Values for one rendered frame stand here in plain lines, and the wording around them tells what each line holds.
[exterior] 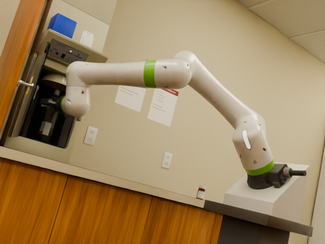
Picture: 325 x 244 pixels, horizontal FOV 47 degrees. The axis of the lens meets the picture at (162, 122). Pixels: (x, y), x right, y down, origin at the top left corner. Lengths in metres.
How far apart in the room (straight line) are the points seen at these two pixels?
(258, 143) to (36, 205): 0.92
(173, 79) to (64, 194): 0.67
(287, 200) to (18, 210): 1.05
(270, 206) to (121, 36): 1.60
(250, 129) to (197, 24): 1.64
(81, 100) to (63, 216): 0.49
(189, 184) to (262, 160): 1.43
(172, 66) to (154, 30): 1.32
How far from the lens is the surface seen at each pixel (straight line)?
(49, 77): 1.96
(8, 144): 1.85
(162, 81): 1.47
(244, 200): 1.59
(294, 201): 1.60
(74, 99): 1.60
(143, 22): 2.73
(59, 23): 1.86
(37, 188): 1.62
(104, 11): 2.10
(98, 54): 1.91
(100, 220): 1.75
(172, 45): 2.84
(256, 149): 1.53
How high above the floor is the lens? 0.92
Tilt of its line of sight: 11 degrees up
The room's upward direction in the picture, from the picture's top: 14 degrees clockwise
